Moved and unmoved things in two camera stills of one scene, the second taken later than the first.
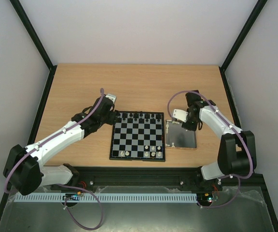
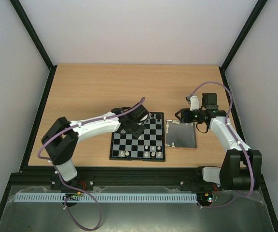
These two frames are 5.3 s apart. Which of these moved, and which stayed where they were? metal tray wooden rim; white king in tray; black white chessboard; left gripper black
Moved: left gripper black
Stayed: metal tray wooden rim; black white chessboard; white king in tray
